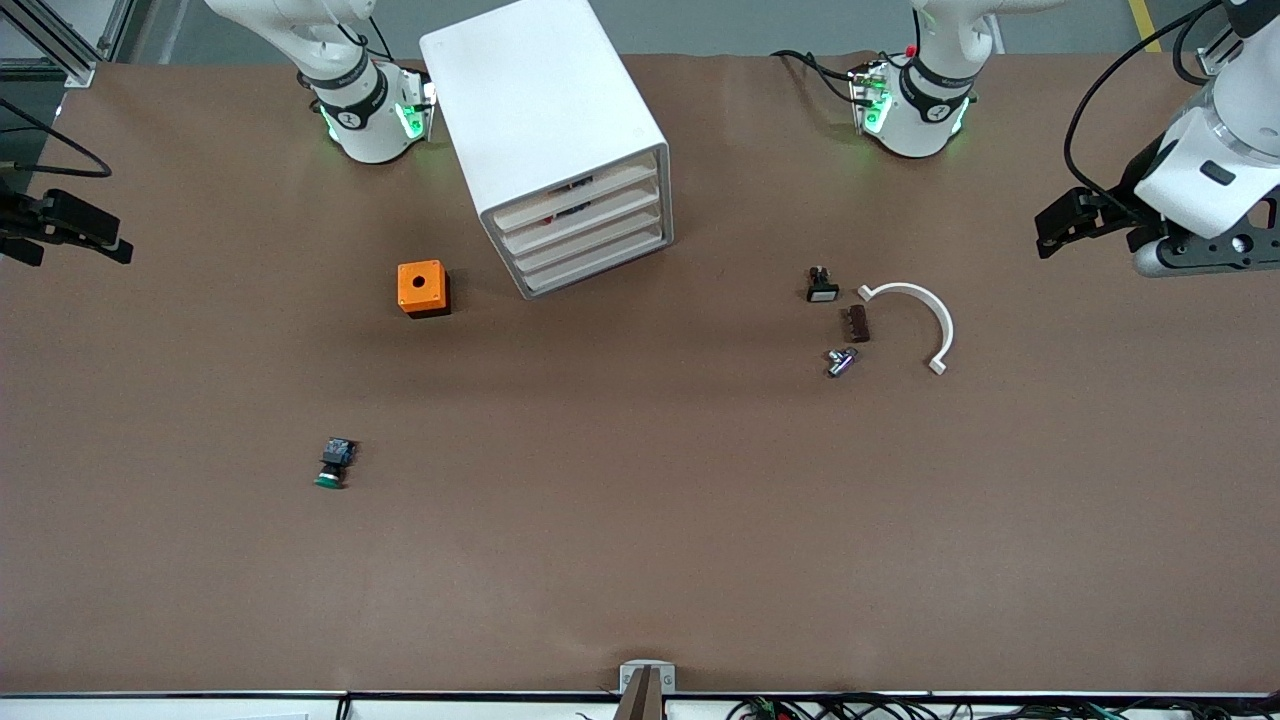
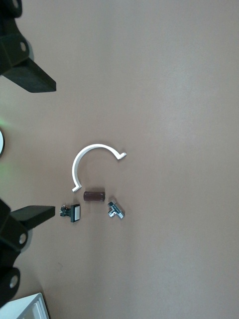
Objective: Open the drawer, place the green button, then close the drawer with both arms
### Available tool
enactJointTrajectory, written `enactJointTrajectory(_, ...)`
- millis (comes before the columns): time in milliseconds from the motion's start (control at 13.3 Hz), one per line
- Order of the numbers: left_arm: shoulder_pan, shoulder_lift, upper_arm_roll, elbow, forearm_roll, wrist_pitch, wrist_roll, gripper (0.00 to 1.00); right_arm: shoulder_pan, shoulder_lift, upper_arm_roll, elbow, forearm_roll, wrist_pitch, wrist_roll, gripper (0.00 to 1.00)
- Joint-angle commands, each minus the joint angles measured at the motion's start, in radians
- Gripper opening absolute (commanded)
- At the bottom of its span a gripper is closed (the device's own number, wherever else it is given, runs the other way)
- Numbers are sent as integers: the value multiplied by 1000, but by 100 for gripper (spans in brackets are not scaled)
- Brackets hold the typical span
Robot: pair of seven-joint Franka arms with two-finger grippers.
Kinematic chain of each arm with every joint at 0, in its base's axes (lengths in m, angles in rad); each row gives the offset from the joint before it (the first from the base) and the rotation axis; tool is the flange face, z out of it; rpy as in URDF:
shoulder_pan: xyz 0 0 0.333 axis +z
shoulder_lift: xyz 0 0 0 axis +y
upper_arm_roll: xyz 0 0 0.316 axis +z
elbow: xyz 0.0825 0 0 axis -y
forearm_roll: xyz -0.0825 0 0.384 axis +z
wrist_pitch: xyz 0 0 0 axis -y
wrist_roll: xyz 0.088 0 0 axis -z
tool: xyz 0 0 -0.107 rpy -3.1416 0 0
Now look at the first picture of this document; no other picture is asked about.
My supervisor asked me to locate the black cable bundle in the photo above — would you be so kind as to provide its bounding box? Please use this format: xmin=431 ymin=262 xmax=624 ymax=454
xmin=725 ymin=693 xmax=1280 ymax=720

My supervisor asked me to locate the green push button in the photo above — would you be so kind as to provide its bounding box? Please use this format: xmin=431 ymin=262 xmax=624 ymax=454
xmin=313 ymin=436 xmax=359 ymax=491

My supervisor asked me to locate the aluminium frame profile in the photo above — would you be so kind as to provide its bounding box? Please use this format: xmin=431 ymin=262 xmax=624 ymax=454
xmin=1195 ymin=20 xmax=1246 ymax=76
xmin=0 ymin=0 xmax=136 ymax=89

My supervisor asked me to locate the black base cable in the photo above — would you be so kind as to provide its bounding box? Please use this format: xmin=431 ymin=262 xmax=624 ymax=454
xmin=770 ymin=48 xmax=863 ymax=106

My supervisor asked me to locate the grey metal bracket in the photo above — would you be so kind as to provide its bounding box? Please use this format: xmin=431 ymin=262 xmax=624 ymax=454
xmin=619 ymin=660 xmax=677 ymax=696

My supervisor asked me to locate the orange box with hole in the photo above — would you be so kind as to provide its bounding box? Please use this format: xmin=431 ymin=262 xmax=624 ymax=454
xmin=397 ymin=260 xmax=451 ymax=319

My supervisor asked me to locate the white drawer cabinet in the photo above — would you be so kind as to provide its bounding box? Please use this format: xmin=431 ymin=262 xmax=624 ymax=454
xmin=418 ymin=0 xmax=675 ymax=301

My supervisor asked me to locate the white curved plastic arc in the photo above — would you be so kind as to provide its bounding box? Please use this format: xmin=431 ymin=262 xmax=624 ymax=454
xmin=857 ymin=282 xmax=955 ymax=376

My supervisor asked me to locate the white table edge rail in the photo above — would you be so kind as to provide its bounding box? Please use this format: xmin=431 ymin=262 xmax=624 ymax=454
xmin=0 ymin=692 xmax=1280 ymax=720

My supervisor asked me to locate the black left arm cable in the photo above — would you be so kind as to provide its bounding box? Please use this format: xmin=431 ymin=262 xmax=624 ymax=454
xmin=1063 ymin=0 xmax=1241 ymax=218

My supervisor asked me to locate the brown table cover mat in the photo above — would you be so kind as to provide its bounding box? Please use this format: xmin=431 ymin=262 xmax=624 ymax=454
xmin=0 ymin=50 xmax=1280 ymax=696

